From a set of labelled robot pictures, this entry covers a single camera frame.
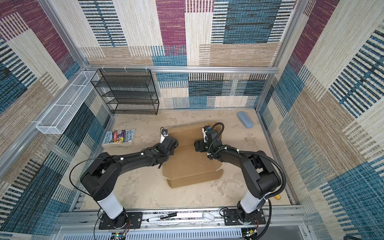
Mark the brown cardboard box sheet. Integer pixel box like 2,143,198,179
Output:
162,121,224,189

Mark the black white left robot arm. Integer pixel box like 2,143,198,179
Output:
81,136,179,229

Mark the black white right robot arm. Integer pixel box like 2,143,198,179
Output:
194,126,287,225

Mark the blue-grey glasses case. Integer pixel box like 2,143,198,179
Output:
237,111,254,129

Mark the colourful paperback book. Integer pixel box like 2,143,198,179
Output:
102,129,136,148

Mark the black white marker pen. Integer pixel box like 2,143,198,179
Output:
147,212,177,223

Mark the small white plastic piece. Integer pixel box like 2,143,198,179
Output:
202,211,216,222

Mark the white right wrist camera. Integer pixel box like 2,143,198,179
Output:
202,126,211,143

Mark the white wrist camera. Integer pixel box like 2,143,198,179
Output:
202,126,211,143
160,127,168,143

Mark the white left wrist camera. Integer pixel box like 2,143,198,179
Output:
160,127,168,143

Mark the black wire shelf rack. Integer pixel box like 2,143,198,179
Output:
91,69,160,115

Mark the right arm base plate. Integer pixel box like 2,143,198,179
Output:
219,208,267,226

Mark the black corrugated cable conduit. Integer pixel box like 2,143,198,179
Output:
206,122,287,240

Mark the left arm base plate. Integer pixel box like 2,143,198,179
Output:
98,212,143,230

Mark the white wire mesh basket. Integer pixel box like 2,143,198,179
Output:
36,71,96,135

